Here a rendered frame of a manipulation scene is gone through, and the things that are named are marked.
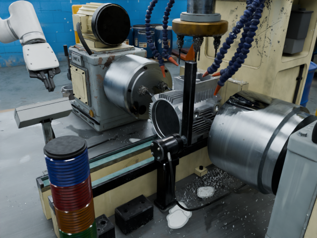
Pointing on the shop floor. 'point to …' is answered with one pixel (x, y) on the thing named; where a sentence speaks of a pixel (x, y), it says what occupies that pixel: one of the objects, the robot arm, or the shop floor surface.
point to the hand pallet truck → (186, 53)
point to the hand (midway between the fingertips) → (49, 85)
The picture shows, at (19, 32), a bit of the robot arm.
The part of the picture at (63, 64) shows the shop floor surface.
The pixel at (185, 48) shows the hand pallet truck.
